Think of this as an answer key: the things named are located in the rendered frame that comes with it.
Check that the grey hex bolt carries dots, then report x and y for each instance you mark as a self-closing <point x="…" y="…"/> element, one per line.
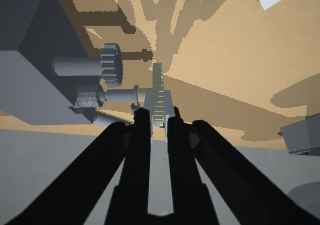
<point x="134" y="107"/>

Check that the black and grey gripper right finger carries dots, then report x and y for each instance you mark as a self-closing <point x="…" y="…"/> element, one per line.
<point x="252" y="197"/>

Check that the grey camshaft with gear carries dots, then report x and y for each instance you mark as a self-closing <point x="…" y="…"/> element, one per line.
<point x="137" y="95"/>

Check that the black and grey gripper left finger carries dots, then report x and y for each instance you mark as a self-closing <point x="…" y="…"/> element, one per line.
<point x="71" y="197"/>

